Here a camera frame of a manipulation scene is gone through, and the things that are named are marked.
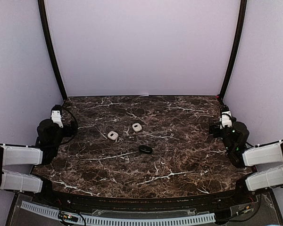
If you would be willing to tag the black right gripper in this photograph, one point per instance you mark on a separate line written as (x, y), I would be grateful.
(214, 127)

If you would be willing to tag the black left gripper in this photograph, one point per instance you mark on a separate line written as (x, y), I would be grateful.
(68, 133)

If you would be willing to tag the white earbud charging case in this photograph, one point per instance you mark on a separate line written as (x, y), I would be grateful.
(113, 135)

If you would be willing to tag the black earbud charging case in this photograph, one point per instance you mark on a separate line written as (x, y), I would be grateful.
(145, 149)

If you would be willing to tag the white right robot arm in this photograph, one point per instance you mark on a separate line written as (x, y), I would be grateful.
(234, 138)

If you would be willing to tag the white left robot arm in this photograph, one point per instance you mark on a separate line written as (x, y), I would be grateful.
(50, 136)

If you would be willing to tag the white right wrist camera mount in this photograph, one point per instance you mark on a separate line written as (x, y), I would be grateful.
(226, 120)

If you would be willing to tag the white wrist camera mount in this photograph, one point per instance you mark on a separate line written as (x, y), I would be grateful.
(226, 120)
(56, 117)

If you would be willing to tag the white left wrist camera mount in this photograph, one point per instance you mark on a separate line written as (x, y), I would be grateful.
(56, 117)

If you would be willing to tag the black front table rail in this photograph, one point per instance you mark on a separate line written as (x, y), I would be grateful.
(156, 195)

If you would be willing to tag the white slotted cable duct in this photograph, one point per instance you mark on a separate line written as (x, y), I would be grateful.
(120, 218)

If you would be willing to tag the left black frame post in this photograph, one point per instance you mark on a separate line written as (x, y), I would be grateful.
(50, 48)

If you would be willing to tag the black frame post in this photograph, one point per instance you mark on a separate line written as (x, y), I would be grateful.
(234, 51)
(50, 48)

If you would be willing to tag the right black frame post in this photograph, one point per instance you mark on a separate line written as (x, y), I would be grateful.
(234, 51)

